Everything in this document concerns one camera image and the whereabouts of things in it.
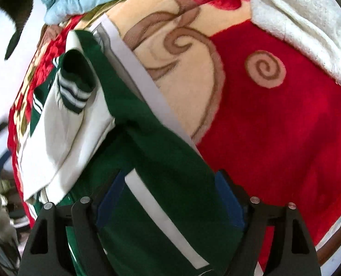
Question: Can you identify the green white varsity jacket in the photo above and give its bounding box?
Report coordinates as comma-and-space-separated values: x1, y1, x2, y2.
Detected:
18, 30, 243, 275

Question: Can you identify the black hanging strap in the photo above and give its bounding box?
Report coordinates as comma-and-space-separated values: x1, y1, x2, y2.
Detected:
0, 0, 34, 61

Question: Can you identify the white fleece cloth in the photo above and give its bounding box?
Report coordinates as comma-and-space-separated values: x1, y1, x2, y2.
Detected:
250, 0, 341, 85

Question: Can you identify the clothes rack with garments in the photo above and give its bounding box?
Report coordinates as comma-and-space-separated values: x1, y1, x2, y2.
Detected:
0, 121, 31, 273

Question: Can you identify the red floral blanket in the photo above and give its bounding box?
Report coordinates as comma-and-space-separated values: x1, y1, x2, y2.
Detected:
8, 0, 341, 272

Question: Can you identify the white diamond pattern mat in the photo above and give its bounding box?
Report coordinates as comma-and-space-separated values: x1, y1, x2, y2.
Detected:
89, 14, 198, 151

